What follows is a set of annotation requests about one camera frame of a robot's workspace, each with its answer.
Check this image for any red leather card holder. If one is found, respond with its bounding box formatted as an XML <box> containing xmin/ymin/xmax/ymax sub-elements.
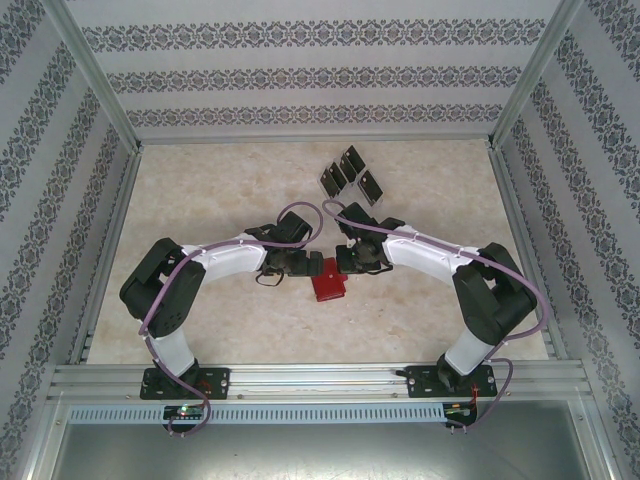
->
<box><xmin>309</xmin><ymin>257</ymin><xmax>351</xmax><ymax>303</ymax></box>

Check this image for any black card with chip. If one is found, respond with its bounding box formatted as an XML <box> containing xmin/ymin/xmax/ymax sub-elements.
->
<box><xmin>319</xmin><ymin>164</ymin><xmax>346</xmax><ymax>199</ymax></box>
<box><xmin>344</xmin><ymin>144</ymin><xmax>369</xmax><ymax>174</ymax></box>
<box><xmin>357</xmin><ymin>169</ymin><xmax>386</xmax><ymax>206</ymax></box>
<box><xmin>337</xmin><ymin>153</ymin><xmax>360</xmax><ymax>185</ymax></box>

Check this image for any clear acrylic card stand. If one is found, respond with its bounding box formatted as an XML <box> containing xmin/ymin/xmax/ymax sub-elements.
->
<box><xmin>317</xmin><ymin>143</ymin><xmax>387</xmax><ymax>207</ymax></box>

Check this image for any grey metal panel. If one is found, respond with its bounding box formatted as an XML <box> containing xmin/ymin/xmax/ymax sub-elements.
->
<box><xmin>29</xmin><ymin>422</ymin><xmax>619</xmax><ymax>480</ymax></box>

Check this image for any thin black cable loop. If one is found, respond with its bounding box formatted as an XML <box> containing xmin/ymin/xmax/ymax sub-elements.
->
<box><xmin>254</xmin><ymin>267</ymin><xmax>290</xmax><ymax>289</ymax></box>

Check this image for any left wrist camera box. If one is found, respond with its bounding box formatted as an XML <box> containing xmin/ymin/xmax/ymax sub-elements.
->
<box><xmin>273</xmin><ymin>209</ymin><xmax>315</xmax><ymax>242</ymax></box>

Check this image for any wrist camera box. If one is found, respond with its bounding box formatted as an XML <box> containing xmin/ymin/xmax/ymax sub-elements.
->
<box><xmin>337</xmin><ymin>202</ymin><xmax>375</xmax><ymax>232</ymax></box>
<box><xmin>273</xmin><ymin>209</ymin><xmax>315</xmax><ymax>242</ymax></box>

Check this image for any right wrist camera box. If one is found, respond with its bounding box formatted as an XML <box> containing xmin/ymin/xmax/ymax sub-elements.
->
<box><xmin>337</xmin><ymin>202</ymin><xmax>375</xmax><ymax>232</ymax></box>

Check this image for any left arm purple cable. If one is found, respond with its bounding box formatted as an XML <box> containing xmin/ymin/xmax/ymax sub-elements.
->
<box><xmin>137</xmin><ymin>201</ymin><xmax>324</xmax><ymax>439</ymax></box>

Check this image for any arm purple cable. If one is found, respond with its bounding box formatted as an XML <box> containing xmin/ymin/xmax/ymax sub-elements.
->
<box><xmin>137</xmin><ymin>201</ymin><xmax>324</xmax><ymax>439</ymax></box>
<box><xmin>322</xmin><ymin>199</ymin><xmax>549</xmax><ymax>436</ymax></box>

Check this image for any aluminium mounting rail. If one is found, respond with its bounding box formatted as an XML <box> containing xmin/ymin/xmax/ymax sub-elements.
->
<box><xmin>47</xmin><ymin>363</ymin><xmax>594</xmax><ymax>401</ymax></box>

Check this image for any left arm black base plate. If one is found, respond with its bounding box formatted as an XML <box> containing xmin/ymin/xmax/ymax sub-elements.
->
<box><xmin>139</xmin><ymin>367</ymin><xmax>232</xmax><ymax>401</ymax></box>

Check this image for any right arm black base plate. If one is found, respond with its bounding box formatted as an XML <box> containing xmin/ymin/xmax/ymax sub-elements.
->
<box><xmin>405</xmin><ymin>364</ymin><xmax>499</xmax><ymax>400</ymax></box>

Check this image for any grey slotted cable duct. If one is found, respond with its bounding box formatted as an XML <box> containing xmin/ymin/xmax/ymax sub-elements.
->
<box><xmin>67</xmin><ymin>403</ymin><xmax>447</xmax><ymax>424</ymax></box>

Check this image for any aluminium side frame rail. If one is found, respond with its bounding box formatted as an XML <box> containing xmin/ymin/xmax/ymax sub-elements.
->
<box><xmin>485</xmin><ymin>142</ymin><xmax>571</xmax><ymax>361</ymax></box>
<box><xmin>67</xmin><ymin>147</ymin><xmax>146</xmax><ymax>366</ymax></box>

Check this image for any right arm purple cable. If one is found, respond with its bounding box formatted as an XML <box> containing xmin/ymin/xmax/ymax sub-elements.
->
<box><xmin>322</xmin><ymin>199</ymin><xmax>549</xmax><ymax>436</ymax></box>

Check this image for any aluminium frame post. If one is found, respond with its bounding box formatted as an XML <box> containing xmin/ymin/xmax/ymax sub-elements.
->
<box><xmin>47</xmin><ymin>0</ymin><xmax>144</xmax><ymax>154</ymax></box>
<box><xmin>485</xmin><ymin>0</ymin><xmax>585</xmax><ymax>151</ymax></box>

